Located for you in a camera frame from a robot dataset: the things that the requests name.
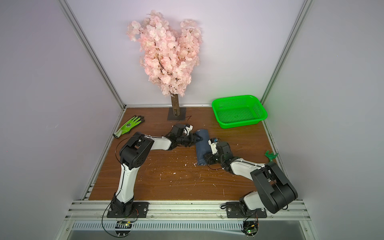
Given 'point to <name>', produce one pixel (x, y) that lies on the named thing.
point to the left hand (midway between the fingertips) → (203, 141)
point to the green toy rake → (271, 155)
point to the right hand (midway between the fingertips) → (207, 152)
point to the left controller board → (123, 228)
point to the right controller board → (250, 228)
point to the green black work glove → (136, 120)
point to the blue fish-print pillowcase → (202, 146)
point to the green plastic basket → (237, 111)
